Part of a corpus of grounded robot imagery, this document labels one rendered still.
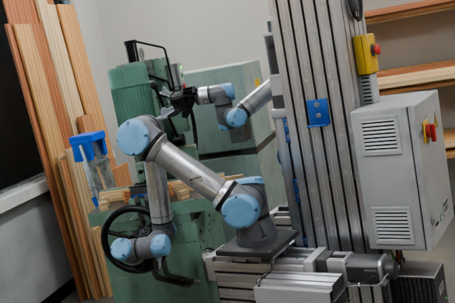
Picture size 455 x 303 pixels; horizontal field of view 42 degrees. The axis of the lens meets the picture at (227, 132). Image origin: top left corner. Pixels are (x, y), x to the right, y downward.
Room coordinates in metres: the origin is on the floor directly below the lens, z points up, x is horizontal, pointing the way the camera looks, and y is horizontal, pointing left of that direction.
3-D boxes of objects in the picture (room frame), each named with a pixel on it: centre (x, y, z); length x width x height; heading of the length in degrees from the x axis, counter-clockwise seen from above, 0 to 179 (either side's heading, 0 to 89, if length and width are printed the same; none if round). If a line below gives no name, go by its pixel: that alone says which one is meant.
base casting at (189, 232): (2.80, 0.37, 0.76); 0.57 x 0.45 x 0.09; 171
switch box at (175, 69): (2.97, 0.20, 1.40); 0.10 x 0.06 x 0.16; 171
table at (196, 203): (2.56, 0.37, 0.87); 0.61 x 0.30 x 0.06; 81
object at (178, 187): (2.65, 0.24, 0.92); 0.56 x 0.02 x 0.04; 81
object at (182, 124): (2.86, 0.21, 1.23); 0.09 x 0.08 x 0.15; 171
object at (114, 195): (2.69, 0.35, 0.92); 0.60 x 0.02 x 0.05; 81
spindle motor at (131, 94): (2.68, 0.39, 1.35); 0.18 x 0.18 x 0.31
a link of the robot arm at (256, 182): (2.02, -0.04, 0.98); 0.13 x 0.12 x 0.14; 167
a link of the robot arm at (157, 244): (1.99, 0.32, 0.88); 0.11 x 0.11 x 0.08; 77
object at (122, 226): (2.62, 0.40, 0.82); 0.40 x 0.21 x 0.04; 81
